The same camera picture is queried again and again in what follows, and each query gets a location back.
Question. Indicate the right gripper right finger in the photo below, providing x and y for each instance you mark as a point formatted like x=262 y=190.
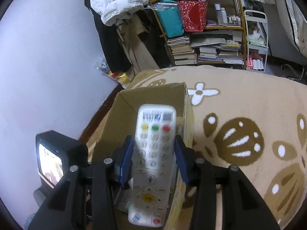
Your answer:
x=242 y=206

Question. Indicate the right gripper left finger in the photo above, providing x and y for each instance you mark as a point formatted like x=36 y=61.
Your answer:
x=65 y=206

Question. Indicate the cardboard box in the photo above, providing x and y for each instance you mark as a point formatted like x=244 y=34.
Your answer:
x=121 y=122

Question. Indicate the white TV remote coloured buttons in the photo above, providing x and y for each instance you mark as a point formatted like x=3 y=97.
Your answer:
x=153 y=165

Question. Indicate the plastic snack bag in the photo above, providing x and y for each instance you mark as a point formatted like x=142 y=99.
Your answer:
x=120 y=77

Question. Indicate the black hanging coat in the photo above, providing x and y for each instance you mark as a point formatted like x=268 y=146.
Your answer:
x=113 y=51

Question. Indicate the beige tote bag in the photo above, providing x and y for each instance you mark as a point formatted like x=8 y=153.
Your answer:
x=137 y=53

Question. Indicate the stack of books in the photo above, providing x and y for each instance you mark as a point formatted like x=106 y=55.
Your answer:
x=210 y=47

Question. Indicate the wooden bookshelf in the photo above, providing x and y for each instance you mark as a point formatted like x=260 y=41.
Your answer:
x=221 y=15

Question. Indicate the white utility cart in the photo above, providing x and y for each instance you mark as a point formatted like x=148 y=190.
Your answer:
x=256 y=24

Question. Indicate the teal bag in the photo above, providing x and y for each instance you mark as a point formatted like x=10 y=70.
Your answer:
x=169 y=15

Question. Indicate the cream office chair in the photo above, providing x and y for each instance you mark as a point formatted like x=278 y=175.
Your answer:
x=287 y=30

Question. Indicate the red patterned bag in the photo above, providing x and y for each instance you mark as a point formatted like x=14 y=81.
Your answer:
x=193 y=14

